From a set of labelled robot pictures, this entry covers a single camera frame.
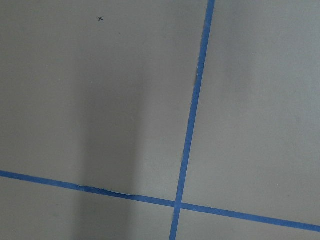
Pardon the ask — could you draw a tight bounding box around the blue tape strip lengthwise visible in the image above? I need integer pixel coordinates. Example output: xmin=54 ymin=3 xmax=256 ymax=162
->
xmin=169 ymin=0 xmax=216 ymax=240

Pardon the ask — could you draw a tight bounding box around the blue tape strip crosswise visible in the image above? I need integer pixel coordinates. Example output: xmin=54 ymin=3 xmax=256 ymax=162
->
xmin=0 ymin=170 xmax=320 ymax=232

